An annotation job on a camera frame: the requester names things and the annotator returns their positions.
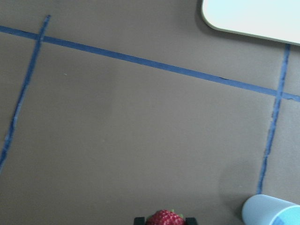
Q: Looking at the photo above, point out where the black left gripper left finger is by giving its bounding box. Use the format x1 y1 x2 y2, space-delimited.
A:
134 217 146 225

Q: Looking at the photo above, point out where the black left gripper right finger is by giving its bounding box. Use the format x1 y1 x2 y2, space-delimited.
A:
185 217 196 225

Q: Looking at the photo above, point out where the red strawberry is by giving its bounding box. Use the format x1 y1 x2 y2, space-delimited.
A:
145 210 186 225

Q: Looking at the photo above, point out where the light blue cup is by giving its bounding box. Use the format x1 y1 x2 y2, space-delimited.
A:
242 195 300 225

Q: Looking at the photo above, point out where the cream bear tray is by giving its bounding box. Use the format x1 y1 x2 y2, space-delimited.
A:
201 0 300 45

